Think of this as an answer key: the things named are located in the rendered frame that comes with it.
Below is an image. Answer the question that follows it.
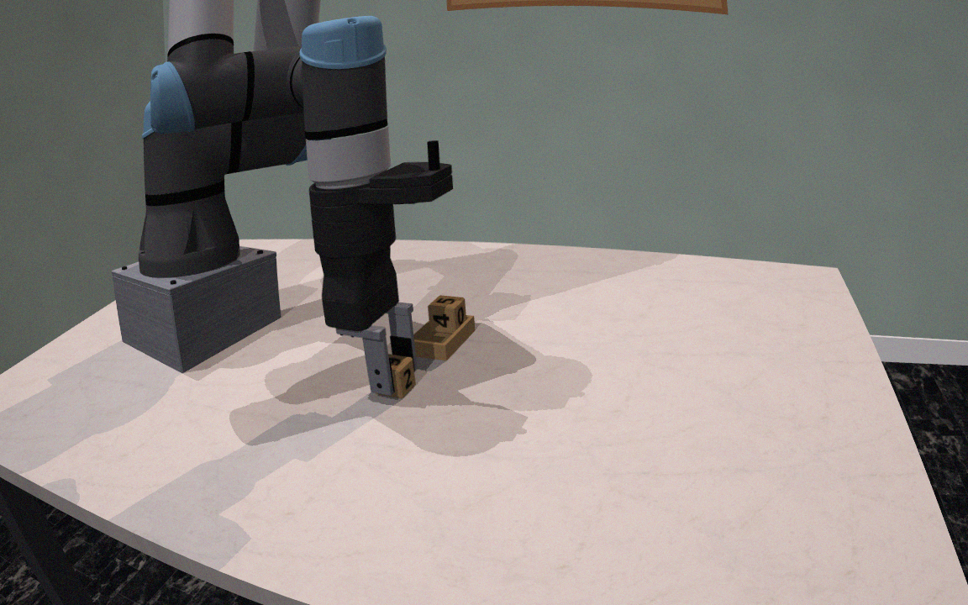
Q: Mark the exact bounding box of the brown number cube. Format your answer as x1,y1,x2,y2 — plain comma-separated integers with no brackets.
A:
388,354,416,399
428,295,466,334

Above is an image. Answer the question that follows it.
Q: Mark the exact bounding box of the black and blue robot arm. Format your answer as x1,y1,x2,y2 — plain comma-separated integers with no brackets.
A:
139,0,387,278

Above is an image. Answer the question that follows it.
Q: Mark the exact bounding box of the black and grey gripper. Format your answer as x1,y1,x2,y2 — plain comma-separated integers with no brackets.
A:
306,125,453,396

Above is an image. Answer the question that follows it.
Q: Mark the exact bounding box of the brown wooden tray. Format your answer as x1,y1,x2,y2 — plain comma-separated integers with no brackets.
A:
413,315,475,361

